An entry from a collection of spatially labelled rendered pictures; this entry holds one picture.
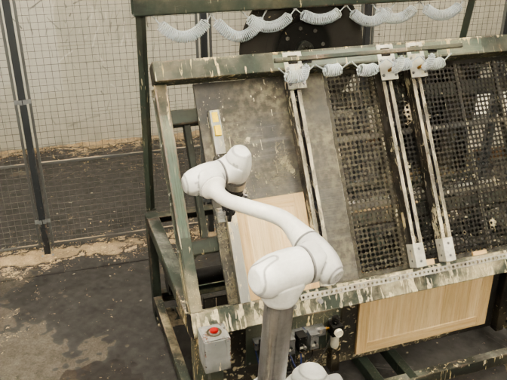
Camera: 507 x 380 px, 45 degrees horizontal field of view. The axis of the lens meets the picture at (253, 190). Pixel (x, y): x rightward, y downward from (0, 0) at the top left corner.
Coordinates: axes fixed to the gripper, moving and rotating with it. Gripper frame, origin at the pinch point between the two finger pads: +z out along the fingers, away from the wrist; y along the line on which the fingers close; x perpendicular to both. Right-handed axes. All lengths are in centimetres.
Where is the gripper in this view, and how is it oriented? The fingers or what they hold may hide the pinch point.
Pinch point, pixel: (229, 214)
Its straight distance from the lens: 266.5
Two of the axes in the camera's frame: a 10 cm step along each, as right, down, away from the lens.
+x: 1.5, 7.8, -6.1
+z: -1.3, 6.2, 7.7
